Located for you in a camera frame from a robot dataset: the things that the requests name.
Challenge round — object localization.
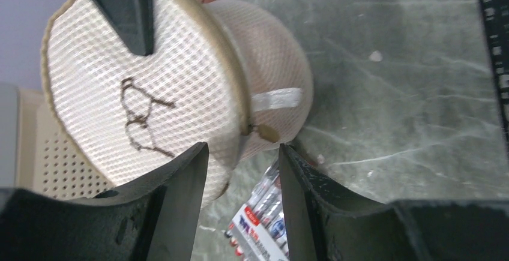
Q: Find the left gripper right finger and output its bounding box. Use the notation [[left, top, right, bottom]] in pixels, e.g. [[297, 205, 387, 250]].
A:
[[279, 144, 508, 260]]

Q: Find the cream plastic laundry basket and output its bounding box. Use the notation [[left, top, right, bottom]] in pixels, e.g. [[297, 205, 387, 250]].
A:
[[15, 89, 113, 200]]

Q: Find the beige mesh laundry bag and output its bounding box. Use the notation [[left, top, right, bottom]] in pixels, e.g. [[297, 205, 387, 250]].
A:
[[41, 0, 313, 206]]

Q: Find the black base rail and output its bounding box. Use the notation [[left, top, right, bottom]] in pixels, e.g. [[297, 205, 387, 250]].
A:
[[479, 0, 508, 139]]

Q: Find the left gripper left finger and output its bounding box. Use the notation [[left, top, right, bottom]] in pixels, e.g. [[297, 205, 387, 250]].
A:
[[1, 142, 209, 260]]

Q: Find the marker pen pack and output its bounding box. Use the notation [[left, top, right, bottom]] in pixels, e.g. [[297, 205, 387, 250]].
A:
[[224, 161, 289, 261]]

